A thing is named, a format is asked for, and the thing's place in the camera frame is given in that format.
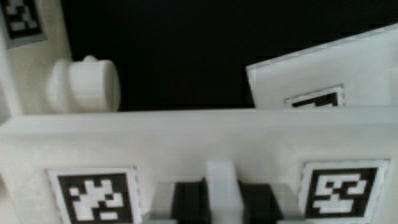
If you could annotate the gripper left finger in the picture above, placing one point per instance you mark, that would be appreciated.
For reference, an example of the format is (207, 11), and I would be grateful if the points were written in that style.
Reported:
(191, 203)

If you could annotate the white cabinet door with knob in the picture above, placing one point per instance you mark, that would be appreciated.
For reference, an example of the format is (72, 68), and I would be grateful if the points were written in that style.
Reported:
(50, 84)

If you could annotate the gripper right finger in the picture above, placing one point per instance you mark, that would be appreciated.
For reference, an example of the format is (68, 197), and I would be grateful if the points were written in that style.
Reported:
(262, 210)

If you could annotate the white cabinet body box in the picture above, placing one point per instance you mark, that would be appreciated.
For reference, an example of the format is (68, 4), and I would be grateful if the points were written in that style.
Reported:
(91, 164)

